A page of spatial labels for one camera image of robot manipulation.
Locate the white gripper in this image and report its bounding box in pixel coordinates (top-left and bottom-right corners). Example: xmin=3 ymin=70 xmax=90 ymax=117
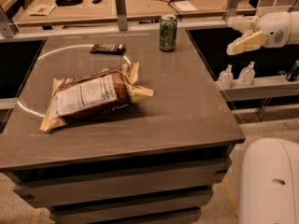
xmin=226 ymin=11 xmax=292 ymax=55

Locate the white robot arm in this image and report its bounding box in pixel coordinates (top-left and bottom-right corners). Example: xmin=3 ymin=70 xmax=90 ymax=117
xmin=226 ymin=11 xmax=299 ymax=224

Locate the dark blue can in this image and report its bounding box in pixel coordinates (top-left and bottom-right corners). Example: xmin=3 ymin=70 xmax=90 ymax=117
xmin=286 ymin=60 xmax=299 ymax=82

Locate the green soda can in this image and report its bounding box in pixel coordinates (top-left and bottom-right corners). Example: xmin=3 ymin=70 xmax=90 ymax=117
xmin=159 ymin=14 xmax=178 ymax=51

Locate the clear sanitizer bottle right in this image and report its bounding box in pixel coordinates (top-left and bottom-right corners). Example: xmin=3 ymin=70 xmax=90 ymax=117
xmin=237 ymin=62 xmax=255 ymax=86

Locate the clear sanitizer bottle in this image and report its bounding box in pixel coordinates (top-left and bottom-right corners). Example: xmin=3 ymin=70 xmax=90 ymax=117
xmin=217 ymin=64 xmax=234 ymax=90
xmin=237 ymin=62 xmax=255 ymax=86

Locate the clear sanitizer bottle left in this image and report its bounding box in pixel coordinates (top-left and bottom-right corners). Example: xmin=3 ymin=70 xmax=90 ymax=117
xmin=217 ymin=64 xmax=234 ymax=90

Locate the white paper sheet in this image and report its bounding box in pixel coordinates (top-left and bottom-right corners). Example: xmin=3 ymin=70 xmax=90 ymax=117
xmin=175 ymin=0 xmax=197 ymax=12

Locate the dark chocolate bar wrapper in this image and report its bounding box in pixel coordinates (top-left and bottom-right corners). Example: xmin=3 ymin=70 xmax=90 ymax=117
xmin=90 ymin=44 xmax=126 ymax=55

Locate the small dark remote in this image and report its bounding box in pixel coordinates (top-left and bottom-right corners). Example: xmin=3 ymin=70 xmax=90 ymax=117
xmin=93 ymin=0 xmax=102 ymax=4

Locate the grey drawer cabinet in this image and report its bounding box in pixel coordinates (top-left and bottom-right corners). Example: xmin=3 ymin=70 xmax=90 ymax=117
xmin=0 ymin=30 xmax=245 ymax=224

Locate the black object on desk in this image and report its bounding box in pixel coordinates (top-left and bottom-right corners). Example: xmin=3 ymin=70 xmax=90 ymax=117
xmin=55 ymin=0 xmax=83 ymax=7

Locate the brown chip bag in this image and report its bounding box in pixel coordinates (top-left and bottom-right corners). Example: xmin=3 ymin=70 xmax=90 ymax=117
xmin=40 ymin=63 xmax=154 ymax=131

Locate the small paper packet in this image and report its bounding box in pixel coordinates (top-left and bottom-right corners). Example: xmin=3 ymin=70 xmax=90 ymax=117
xmin=27 ymin=5 xmax=55 ymax=16

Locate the metal bracket post middle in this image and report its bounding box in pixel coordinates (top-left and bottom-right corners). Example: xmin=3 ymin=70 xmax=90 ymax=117
xmin=115 ymin=0 xmax=128 ymax=31

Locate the metal bracket post left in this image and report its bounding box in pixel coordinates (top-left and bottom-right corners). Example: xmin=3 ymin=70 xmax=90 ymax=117
xmin=0 ymin=6 xmax=15 ymax=38

